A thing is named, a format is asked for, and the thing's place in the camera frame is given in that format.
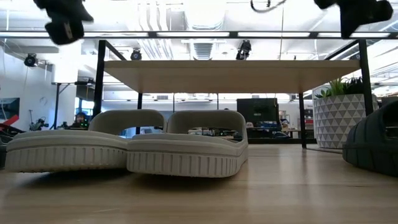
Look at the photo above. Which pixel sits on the wooden shelf with black legs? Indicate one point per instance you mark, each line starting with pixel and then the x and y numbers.
pixel 230 76

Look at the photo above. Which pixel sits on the green plant in patterned pot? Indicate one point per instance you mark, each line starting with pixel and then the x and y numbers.
pixel 339 118

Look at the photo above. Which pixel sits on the grey slide sandal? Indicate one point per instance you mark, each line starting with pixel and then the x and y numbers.
pixel 186 158
pixel 62 155

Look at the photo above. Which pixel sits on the black ceiling spotlight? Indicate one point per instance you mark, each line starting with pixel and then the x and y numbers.
pixel 244 49
pixel 136 55
pixel 30 60

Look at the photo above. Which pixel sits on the person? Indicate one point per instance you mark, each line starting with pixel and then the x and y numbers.
pixel 81 119

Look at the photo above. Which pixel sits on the black computer monitor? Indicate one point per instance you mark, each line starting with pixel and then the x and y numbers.
pixel 258 112

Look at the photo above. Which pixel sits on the black ribbed slide sandal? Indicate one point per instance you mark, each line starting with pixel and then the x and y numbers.
pixel 370 146

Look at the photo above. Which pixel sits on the black background stand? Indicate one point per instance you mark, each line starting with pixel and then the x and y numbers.
pixel 57 102

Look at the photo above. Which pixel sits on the black overhead crossbar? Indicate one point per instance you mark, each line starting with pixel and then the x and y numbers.
pixel 233 34

